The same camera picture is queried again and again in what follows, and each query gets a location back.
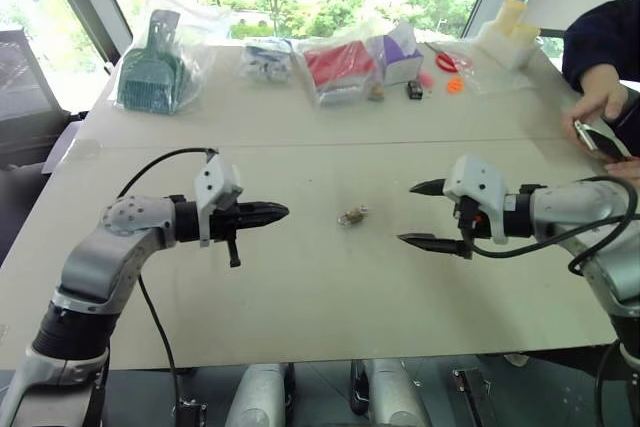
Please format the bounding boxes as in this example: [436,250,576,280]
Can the black mesh chair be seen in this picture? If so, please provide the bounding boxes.
[0,27,69,171]

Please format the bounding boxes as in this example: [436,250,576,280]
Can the green scoop in plastic bag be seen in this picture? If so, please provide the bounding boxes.
[111,0,221,117]

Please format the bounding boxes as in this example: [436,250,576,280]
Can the white foam packaging block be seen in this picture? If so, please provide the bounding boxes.
[473,0,543,71]

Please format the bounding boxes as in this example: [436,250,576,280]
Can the white black smartphone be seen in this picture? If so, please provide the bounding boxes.
[572,118,634,163]

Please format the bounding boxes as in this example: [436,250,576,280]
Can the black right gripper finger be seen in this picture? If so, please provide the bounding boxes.
[396,232,474,261]
[408,177,450,199]

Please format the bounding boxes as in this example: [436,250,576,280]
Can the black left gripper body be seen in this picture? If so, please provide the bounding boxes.
[208,200,252,269]

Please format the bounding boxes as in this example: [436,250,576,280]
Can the blue white packet bag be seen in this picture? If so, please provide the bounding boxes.
[237,36,295,85]

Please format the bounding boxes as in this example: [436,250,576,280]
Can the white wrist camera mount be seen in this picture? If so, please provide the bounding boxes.
[193,151,245,249]
[442,154,509,246]

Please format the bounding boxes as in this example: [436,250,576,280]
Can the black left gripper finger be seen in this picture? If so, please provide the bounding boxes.
[245,199,291,218]
[245,213,288,232]

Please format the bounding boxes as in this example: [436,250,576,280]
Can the person's bare hand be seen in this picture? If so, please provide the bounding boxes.
[603,155,640,177]
[560,77,632,149]

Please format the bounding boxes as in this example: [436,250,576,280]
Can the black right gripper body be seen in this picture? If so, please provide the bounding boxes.
[452,195,492,261]

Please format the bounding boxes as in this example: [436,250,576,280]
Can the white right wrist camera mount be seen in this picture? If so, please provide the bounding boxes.
[442,154,509,246]

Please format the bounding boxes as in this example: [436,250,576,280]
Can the dark window frame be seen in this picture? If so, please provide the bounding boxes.
[37,0,559,79]

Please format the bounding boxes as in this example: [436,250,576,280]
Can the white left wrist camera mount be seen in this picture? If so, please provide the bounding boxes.
[193,151,245,249]

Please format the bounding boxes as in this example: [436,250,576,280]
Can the silver rounded robot leg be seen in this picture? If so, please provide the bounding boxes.
[365,357,432,427]
[225,363,297,427]

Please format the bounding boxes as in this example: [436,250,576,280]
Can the purple white tissue box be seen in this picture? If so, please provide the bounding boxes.
[368,19,425,88]

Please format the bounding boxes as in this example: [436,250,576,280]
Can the black bracket under table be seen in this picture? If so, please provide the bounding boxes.
[451,368,497,427]

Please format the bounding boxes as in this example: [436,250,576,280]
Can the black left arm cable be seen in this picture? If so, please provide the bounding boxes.
[116,146,182,411]

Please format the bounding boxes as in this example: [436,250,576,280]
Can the red handled scissors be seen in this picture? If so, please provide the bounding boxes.
[425,41,474,73]

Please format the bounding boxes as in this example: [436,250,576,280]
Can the red pack in plastic bag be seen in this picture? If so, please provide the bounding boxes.
[294,26,381,109]

